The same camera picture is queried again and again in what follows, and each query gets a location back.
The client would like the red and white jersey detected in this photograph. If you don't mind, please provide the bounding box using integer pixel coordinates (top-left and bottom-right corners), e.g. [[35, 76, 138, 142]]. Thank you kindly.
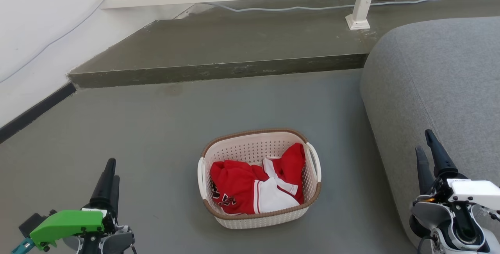
[[210, 142, 306, 216]]

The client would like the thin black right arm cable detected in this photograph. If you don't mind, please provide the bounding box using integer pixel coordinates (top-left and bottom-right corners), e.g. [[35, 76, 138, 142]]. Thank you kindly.
[[416, 235, 435, 254]]

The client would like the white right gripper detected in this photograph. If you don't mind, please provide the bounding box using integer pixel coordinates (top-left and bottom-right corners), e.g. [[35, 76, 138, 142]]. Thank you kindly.
[[415, 129, 500, 210]]

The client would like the black baseboard strip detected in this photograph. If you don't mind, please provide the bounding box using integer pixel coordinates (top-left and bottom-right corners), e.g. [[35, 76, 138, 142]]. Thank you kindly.
[[0, 82, 77, 144]]

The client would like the cream perforated plastic laundry basket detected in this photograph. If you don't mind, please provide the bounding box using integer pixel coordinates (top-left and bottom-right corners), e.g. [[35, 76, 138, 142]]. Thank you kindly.
[[197, 129, 322, 230]]

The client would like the grey fabric sofa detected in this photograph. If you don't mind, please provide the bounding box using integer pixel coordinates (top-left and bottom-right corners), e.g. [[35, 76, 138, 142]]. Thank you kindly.
[[360, 16, 500, 247]]

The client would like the pale blue floor cable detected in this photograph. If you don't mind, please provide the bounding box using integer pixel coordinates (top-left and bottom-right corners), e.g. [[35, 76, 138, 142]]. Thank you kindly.
[[202, 0, 443, 13]]

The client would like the thin grey wall cable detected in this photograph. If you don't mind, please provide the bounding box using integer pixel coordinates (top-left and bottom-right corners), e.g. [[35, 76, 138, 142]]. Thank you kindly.
[[0, 0, 122, 85]]

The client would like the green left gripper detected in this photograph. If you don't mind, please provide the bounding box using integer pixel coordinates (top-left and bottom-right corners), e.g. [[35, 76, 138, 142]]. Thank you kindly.
[[11, 158, 121, 254]]

